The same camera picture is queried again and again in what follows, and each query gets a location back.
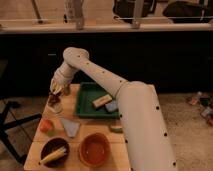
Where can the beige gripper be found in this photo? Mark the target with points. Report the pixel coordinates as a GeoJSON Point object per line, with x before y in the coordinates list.
{"type": "Point", "coordinates": [60, 80]}

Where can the dark purple grapes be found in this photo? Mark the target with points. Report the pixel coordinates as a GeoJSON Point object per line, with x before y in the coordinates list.
{"type": "Point", "coordinates": [53, 100]}

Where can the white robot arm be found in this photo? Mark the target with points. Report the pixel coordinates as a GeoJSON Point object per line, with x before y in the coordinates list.
{"type": "Point", "coordinates": [147, 139]}

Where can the grey triangular cloth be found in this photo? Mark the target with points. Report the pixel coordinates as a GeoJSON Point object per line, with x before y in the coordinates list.
{"type": "Point", "coordinates": [70, 127]}

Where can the wooden block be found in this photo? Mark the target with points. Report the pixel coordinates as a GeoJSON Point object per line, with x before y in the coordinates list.
{"type": "Point", "coordinates": [102, 101]}

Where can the dark brown bowl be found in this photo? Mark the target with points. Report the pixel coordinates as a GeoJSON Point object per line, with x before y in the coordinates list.
{"type": "Point", "coordinates": [52, 146]}

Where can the blue sponge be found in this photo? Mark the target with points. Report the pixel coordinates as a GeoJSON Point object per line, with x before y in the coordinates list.
{"type": "Point", "coordinates": [111, 106]}

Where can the yellow corn cob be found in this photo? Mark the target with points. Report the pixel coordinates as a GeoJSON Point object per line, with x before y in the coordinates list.
{"type": "Point", "coordinates": [55, 155]}

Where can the black chair base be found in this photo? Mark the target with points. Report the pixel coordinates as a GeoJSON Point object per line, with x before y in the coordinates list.
{"type": "Point", "coordinates": [4, 126]}

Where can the orange clay bowl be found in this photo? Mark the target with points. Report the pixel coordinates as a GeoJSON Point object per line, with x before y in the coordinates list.
{"type": "Point", "coordinates": [94, 150]}

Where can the green vegetable piece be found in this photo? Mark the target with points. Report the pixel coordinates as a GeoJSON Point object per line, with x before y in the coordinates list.
{"type": "Point", "coordinates": [116, 129]}

